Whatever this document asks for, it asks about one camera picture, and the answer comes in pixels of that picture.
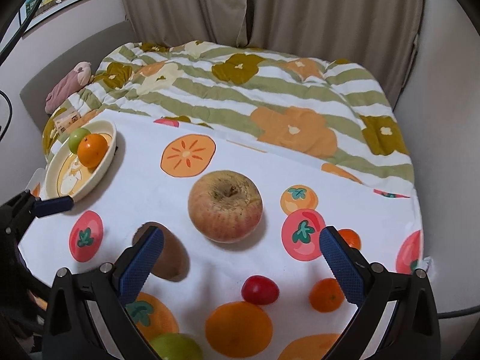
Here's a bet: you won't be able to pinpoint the brown kiwi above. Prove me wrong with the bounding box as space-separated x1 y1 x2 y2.
132 222 190 282

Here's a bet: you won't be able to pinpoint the small orange mandarin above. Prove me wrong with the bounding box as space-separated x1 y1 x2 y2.
308 278 345 313

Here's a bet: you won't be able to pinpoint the small green apple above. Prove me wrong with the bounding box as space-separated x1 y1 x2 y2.
150 333 203 360

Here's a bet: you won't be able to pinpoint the red cherry tomato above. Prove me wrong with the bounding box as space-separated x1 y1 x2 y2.
241 275 280 306

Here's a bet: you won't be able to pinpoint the large red-yellow apple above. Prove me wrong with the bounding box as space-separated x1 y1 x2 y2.
188 170 263 244

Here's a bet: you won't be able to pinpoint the cream ceramic bowl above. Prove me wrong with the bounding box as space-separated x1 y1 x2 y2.
41 119 117 203

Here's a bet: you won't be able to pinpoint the large orange in bowl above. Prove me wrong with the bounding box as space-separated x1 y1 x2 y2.
77 133 108 168

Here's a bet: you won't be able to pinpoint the white fruit print cloth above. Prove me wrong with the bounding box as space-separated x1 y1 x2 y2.
17 108 425 360

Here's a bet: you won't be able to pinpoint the green apple in bowl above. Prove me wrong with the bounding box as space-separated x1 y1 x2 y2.
68 127 90 154

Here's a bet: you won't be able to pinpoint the grey bed headboard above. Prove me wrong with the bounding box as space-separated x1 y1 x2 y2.
19 20 138 132

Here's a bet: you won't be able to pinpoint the pink plush toy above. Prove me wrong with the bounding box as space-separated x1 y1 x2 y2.
45 62 93 115

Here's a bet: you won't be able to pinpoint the green striped floral quilt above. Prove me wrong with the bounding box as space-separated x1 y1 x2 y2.
55 41 414 196

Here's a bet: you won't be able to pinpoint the beige curtains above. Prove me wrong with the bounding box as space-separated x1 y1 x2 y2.
122 0 424 103

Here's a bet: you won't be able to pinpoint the black cable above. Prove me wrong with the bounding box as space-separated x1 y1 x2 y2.
0 0 57 65

